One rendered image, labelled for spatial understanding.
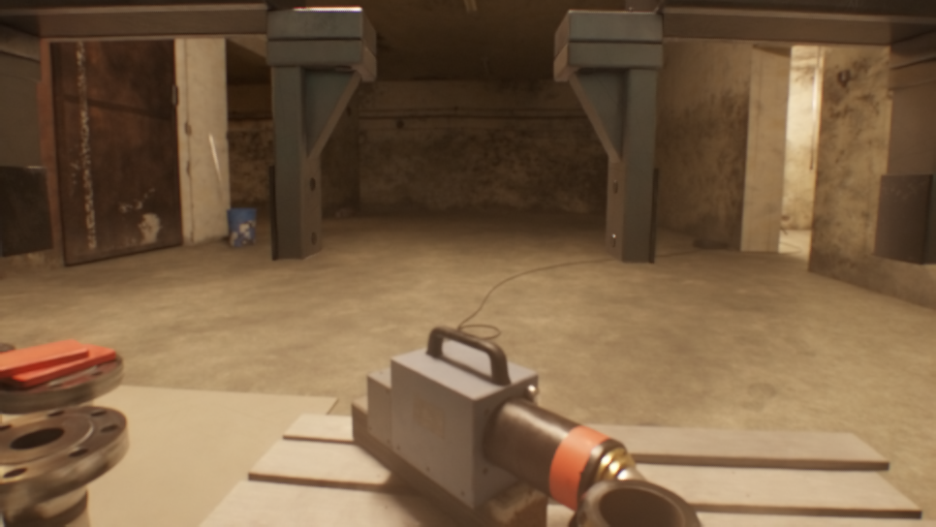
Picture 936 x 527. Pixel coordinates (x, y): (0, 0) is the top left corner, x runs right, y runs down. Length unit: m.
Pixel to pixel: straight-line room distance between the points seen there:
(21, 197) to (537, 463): 0.57
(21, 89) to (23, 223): 0.06
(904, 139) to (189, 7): 0.31
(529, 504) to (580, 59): 0.70
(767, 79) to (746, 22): 5.69
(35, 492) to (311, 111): 0.87
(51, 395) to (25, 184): 1.07
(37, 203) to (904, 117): 0.41
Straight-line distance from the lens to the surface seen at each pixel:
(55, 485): 1.01
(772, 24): 0.25
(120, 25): 0.27
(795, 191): 8.98
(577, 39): 0.21
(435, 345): 0.82
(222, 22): 0.25
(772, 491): 1.10
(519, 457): 0.68
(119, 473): 1.46
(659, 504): 0.56
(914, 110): 0.29
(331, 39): 0.21
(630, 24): 0.22
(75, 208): 4.89
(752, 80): 5.86
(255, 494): 1.01
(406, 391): 0.81
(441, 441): 0.77
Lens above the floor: 0.69
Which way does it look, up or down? 6 degrees down
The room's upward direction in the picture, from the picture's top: straight up
